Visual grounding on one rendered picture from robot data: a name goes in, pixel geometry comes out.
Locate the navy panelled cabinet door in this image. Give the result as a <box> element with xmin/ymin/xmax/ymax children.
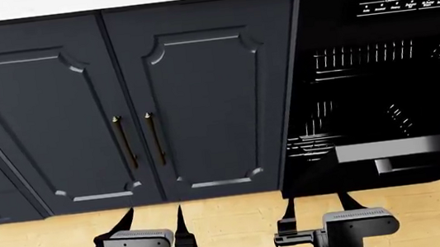
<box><xmin>0</xmin><ymin>7</ymin><xmax>168</xmax><ymax>223</ymax></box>
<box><xmin>100</xmin><ymin>0</ymin><xmax>319</xmax><ymax>209</ymax></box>

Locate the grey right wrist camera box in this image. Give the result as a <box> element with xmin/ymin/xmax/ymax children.
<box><xmin>321</xmin><ymin>204</ymin><xmax>396</xmax><ymax>243</ymax></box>

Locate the black built-in dishwasher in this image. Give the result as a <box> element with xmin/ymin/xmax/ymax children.
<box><xmin>258</xmin><ymin>0</ymin><xmax>440</xmax><ymax>202</ymax></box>

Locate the steel-edged dishwasher door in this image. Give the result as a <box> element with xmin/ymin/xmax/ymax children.
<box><xmin>274</xmin><ymin>110</ymin><xmax>440</xmax><ymax>201</ymax></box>

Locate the wire dishwasher rack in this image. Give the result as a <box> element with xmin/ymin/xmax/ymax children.
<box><xmin>280</xmin><ymin>90</ymin><xmax>419</xmax><ymax>165</ymax></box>
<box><xmin>305</xmin><ymin>35</ymin><xmax>440</xmax><ymax>88</ymax></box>

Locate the navy base cabinet frame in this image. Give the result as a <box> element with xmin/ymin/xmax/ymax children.
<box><xmin>0</xmin><ymin>0</ymin><xmax>324</xmax><ymax>225</ymax></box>

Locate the grey dishwasher door handle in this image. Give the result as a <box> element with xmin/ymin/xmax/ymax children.
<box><xmin>374</xmin><ymin>151</ymin><xmax>437</xmax><ymax>175</ymax></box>

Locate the brass bar cabinet handle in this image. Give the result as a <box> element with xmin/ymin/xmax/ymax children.
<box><xmin>143</xmin><ymin>111</ymin><xmax>168</xmax><ymax>168</ymax></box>
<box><xmin>111</xmin><ymin>113</ymin><xmax>140</xmax><ymax>170</ymax></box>

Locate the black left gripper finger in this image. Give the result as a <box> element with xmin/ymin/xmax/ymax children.
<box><xmin>166</xmin><ymin>203</ymin><xmax>200</xmax><ymax>247</ymax></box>
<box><xmin>86</xmin><ymin>207</ymin><xmax>140</xmax><ymax>247</ymax></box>

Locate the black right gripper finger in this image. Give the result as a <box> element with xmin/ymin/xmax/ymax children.
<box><xmin>273</xmin><ymin>197</ymin><xmax>300</xmax><ymax>236</ymax></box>
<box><xmin>337</xmin><ymin>190</ymin><xmax>365</xmax><ymax>212</ymax></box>

